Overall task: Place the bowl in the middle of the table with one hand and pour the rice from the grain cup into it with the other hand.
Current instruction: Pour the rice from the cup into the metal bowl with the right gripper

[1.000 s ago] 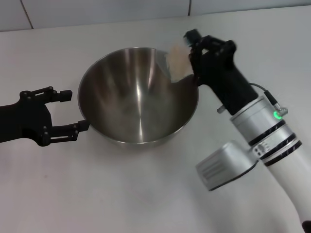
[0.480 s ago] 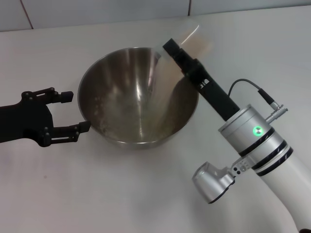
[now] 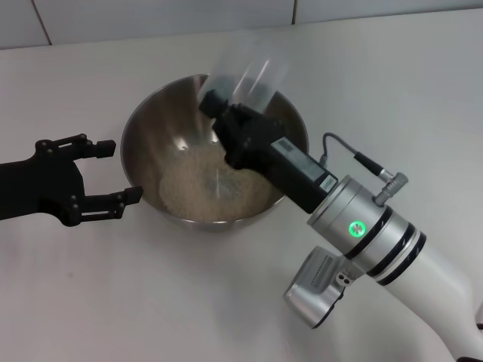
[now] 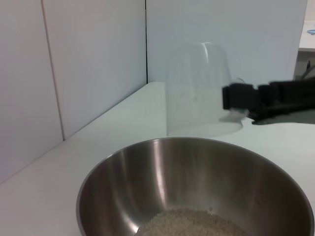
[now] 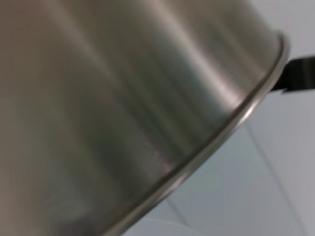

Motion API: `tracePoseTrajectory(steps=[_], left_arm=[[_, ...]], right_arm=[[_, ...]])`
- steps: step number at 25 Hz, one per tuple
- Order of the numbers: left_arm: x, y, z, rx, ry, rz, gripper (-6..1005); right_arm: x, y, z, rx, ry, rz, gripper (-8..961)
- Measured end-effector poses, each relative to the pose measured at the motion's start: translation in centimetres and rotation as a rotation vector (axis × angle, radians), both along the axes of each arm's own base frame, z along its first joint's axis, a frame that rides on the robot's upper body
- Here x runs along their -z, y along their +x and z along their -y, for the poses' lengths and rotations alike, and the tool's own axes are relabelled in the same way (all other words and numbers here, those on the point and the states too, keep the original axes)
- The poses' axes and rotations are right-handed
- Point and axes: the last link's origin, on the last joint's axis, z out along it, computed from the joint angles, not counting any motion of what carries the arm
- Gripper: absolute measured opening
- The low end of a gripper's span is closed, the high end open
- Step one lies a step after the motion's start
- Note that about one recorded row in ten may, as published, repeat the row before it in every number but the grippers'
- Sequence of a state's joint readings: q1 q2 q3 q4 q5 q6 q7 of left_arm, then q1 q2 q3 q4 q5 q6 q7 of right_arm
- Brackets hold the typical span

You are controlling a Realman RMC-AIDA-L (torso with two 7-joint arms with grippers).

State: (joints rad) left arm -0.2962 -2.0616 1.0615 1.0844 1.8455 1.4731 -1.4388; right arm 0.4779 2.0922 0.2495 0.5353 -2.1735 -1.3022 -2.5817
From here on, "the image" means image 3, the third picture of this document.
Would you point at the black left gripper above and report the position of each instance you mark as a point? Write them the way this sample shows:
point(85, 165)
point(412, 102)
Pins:
point(41, 181)

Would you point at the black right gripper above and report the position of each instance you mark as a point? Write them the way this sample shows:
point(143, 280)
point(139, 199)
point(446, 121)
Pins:
point(279, 158)

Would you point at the clear plastic cup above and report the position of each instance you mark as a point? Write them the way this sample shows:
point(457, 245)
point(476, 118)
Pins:
point(260, 53)

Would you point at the stainless steel mixing bowl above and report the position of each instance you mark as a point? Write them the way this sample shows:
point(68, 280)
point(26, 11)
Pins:
point(151, 124)

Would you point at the white rice pile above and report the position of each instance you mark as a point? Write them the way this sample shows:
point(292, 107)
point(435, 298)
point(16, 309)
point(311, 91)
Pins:
point(181, 188)

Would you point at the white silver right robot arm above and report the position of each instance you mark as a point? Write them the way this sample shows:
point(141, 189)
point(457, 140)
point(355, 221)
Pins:
point(434, 286)

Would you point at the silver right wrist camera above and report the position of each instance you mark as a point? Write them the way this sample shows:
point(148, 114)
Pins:
point(313, 286)

